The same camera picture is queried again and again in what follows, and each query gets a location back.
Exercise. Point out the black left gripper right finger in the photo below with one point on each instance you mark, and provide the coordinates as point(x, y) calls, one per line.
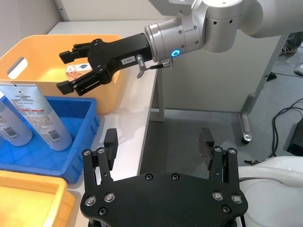
point(206, 151)

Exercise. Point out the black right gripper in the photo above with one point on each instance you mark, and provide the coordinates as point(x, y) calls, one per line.
point(111, 55)

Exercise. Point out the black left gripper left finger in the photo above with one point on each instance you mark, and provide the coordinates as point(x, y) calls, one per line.
point(110, 151)

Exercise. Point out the small printed carton box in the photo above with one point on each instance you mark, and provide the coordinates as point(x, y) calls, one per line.
point(75, 71)

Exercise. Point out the large yellow plastic bin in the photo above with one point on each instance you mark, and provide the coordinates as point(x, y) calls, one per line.
point(40, 61)

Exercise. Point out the blue plastic tray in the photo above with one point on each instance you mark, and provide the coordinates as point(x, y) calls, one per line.
point(78, 118)

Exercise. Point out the white tube with printed label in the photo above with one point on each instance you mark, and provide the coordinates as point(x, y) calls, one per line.
point(45, 113)
point(11, 127)

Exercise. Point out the white panel on grey stand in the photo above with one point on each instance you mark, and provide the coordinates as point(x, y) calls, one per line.
point(213, 82)

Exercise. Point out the black box on floor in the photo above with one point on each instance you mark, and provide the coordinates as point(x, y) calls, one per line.
point(296, 139)

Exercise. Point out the shallow yellow plastic bin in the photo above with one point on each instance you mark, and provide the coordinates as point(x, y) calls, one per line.
point(30, 201)

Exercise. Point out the person's shoe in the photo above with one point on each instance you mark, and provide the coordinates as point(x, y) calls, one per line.
point(287, 49)
point(299, 70)

